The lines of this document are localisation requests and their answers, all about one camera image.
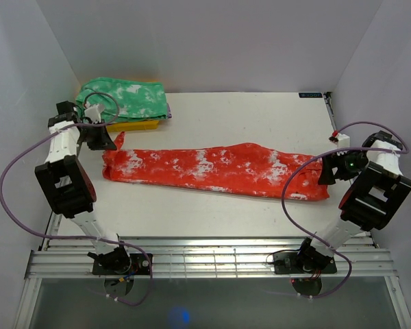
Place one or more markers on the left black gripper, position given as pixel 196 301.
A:
pixel 103 142

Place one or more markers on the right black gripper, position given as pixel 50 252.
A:
pixel 327 177

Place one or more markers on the red tie-dye trousers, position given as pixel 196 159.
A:
pixel 243 169

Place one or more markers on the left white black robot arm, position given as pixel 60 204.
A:
pixel 68 188

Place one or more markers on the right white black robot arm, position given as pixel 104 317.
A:
pixel 378 189

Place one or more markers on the yellow folded trousers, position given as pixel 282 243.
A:
pixel 137 126

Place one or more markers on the green tie-dye trousers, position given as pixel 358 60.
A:
pixel 130 99

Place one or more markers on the purple folded garment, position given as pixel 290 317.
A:
pixel 169 113

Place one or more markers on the dark table label sticker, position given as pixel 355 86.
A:
pixel 310 95

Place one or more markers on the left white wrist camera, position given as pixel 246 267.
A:
pixel 93 113

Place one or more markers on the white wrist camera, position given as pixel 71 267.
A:
pixel 340 140
pixel 93 113

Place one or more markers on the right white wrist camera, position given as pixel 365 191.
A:
pixel 340 140

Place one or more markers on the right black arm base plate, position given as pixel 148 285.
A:
pixel 291 263

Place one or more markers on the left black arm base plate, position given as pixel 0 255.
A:
pixel 137 264

